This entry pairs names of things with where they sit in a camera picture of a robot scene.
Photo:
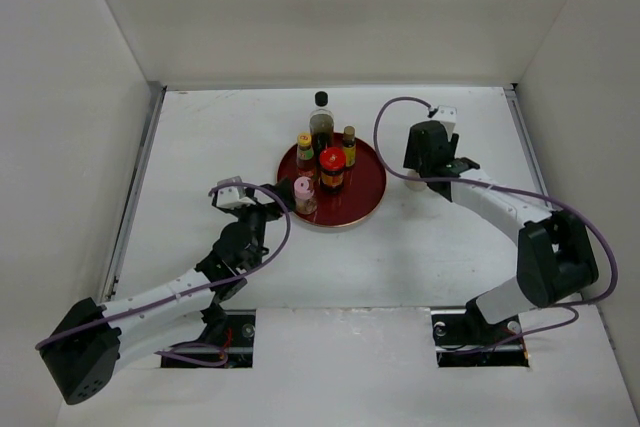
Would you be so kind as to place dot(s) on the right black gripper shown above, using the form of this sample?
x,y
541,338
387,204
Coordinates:
x,y
412,158

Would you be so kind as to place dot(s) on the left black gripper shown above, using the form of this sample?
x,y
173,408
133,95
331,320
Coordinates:
x,y
271,211

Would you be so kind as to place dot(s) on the pink lid spice shaker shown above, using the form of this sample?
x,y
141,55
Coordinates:
x,y
304,195

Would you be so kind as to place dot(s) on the yellow cap sauce bottle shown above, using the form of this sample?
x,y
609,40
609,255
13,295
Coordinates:
x,y
305,157

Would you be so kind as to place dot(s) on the grey lid pepper shaker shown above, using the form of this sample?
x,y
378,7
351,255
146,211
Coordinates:
x,y
414,182

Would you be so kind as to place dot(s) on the red lid sauce jar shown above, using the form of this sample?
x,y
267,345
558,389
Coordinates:
x,y
332,163

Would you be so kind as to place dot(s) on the tall dark soy bottle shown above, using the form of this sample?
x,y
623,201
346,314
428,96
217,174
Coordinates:
x,y
321,123

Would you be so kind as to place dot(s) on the small yellow label bottle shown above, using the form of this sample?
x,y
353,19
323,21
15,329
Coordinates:
x,y
349,146

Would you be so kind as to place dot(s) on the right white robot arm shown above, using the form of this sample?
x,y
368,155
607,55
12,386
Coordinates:
x,y
554,255

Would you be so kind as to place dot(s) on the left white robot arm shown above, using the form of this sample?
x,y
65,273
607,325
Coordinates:
x,y
93,341

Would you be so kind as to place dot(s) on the red round tray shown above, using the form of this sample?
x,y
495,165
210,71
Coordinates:
x,y
351,196

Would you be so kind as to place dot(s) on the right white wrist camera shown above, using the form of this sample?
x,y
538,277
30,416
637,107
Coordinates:
x,y
446,115

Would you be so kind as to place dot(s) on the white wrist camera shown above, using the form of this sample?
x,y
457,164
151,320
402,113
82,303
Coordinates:
x,y
446,115
229,194

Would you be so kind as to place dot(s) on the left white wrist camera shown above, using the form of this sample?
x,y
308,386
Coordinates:
x,y
229,194

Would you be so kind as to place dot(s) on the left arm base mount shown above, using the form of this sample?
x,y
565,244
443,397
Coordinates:
x,y
227,342

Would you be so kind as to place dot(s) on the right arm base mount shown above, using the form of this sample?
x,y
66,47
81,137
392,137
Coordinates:
x,y
458,345

